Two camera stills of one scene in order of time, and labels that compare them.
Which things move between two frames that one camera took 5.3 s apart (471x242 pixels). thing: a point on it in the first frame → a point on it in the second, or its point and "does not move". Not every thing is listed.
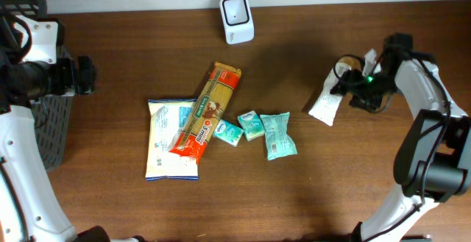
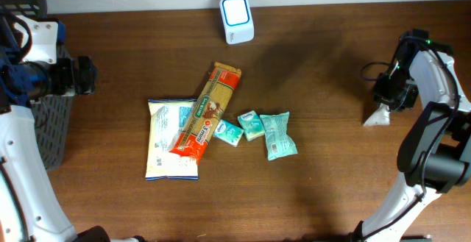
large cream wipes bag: (167, 119) does not move
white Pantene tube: (326, 104) → (380, 117)
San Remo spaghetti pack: (209, 109) does not move
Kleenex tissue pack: (228, 132) does not move
